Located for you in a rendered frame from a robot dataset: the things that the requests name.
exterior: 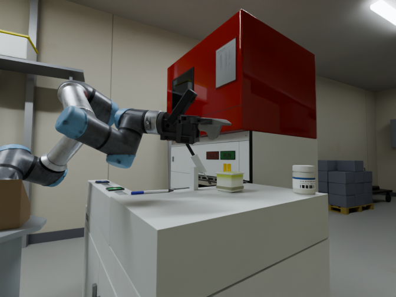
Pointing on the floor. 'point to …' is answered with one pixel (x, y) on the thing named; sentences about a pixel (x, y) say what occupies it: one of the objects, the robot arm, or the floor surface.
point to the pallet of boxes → (345, 185)
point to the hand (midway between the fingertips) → (227, 121)
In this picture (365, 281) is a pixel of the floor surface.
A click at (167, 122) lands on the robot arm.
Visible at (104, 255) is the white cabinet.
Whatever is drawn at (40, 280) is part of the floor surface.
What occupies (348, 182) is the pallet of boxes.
